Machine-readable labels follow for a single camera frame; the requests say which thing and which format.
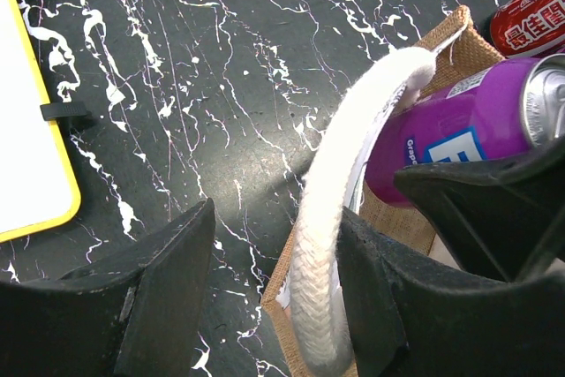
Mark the burlap canvas bag rope handles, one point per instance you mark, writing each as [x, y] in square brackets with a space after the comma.
[304, 298]

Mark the red cola can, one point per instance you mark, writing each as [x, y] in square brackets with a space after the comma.
[528, 28]

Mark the whiteboard with yellow frame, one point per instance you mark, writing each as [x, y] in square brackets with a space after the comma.
[39, 190]

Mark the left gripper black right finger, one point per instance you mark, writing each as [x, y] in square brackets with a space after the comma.
[410, 315]

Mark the purple soda can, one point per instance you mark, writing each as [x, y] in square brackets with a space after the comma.
[502, 111]

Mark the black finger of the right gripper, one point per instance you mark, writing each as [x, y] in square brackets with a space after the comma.
[501, 219]

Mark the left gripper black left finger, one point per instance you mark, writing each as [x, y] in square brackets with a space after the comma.
[133, 313]

